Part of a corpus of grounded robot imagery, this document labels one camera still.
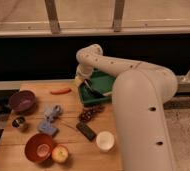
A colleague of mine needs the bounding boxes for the red bowl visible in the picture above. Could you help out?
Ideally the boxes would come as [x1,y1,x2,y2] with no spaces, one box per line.
[24,133,55,164]

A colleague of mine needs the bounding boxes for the yellow banana in bin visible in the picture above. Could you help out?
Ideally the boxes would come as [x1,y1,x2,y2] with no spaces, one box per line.
[103,91,112,97]

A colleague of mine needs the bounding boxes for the purple bowl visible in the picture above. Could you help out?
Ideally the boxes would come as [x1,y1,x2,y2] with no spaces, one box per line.
[9,90,36,112]

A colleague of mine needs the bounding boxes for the black dish brush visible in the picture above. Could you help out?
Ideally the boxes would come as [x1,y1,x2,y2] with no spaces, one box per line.
[84,79,105,98]

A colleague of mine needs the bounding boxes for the red yellow apple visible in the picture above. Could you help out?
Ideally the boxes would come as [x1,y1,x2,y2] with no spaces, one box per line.
[52,145,69,163]

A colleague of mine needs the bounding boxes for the small metal cup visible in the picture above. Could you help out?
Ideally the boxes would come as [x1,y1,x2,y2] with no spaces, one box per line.
[12,117,26,129]

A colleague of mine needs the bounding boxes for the white cup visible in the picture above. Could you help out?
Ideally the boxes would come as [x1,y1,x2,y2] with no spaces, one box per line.
[96,131,115,152]

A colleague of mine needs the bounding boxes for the orange carrot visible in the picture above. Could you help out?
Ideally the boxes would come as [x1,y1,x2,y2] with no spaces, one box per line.
[50,88,71,95]

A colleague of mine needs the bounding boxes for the blue grey toy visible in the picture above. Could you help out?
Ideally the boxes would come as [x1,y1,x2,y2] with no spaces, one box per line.
[44,105,62,122]

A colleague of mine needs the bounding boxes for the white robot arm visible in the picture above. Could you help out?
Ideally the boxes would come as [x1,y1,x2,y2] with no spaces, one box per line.
[76,44,178,171]

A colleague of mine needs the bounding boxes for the green plastic bin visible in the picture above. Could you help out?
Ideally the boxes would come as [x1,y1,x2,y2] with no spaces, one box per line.
[78,70,115,106]

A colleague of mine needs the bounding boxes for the wooden cutting board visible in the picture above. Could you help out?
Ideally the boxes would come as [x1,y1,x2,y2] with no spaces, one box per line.
[0,82,123,171]

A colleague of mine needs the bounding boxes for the black remote control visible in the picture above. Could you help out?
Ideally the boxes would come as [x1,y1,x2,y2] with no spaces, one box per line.
[76,122,96,141]

